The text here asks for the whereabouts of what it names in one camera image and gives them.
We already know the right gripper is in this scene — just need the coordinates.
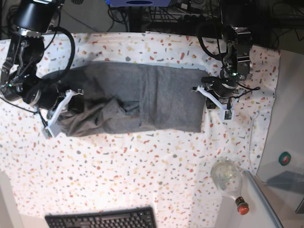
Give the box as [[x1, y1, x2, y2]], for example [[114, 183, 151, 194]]
[[22, 80, 85, 113]]

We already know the green tape roll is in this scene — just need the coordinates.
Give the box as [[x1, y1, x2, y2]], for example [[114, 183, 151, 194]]
[[278, 152, 291, 166]]

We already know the black keyboard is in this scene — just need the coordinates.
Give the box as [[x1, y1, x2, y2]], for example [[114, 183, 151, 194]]
[[45, 207, 157, 228]]

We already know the grey metal bar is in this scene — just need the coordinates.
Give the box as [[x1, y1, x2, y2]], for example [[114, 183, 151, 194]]
[[244, 171, 283, 228]]

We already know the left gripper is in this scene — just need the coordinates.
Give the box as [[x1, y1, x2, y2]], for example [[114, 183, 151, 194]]
[[201, 76, 238, 109]]

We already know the black power strip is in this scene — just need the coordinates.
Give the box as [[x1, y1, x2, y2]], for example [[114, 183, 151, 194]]
[[178, 14, 211, 24]]

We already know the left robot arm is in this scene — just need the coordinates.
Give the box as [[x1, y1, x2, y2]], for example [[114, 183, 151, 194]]
[[197, 0, 255, 109]]

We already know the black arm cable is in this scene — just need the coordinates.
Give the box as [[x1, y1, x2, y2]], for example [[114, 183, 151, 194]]
[[196, 22, 228, 62]]

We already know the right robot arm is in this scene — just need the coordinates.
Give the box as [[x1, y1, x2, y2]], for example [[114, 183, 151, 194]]
[[0, 0, 76, 110]]

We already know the grey t-shirt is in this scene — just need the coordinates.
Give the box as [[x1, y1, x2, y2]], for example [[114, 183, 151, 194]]
[[58, 62, 208, 137]]

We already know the clear bottle with orange cap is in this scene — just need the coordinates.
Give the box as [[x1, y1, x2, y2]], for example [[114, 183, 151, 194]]
[[210, 159, 249, 215]]

